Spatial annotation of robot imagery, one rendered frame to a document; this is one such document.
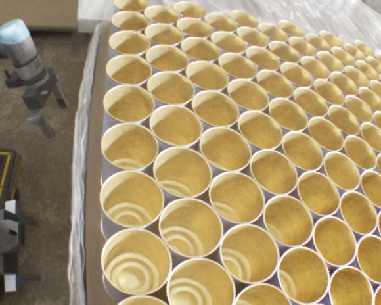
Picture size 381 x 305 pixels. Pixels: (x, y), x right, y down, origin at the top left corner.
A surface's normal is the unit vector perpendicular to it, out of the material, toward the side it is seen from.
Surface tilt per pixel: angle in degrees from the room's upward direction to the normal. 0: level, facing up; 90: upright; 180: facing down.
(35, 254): 0
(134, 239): 88
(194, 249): 2
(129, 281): 2
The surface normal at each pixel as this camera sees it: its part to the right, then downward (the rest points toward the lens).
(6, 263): 0.98, -0.20
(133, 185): -0.06, 0.78
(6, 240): -0.11, -0.40
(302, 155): -0.72, 0.43
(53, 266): 0.26, -0.56
